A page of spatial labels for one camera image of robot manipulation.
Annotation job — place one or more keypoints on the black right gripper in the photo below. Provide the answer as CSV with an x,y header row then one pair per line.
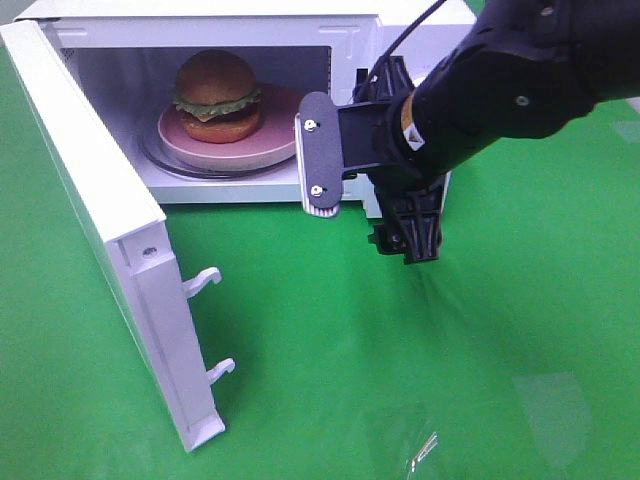
x,y
338,148

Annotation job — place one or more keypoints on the pink round plate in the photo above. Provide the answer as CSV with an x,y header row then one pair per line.
x,y
278,106

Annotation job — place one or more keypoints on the burger with lettuce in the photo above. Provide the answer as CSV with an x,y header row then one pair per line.
x,y
217,96

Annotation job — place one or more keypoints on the white microwave door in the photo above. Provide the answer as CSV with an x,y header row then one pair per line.
x,y
126,229

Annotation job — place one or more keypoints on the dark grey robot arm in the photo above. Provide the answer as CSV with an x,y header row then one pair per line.
x,y
525,70

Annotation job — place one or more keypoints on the white microwave oven body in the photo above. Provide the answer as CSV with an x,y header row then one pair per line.
x,y
124,55

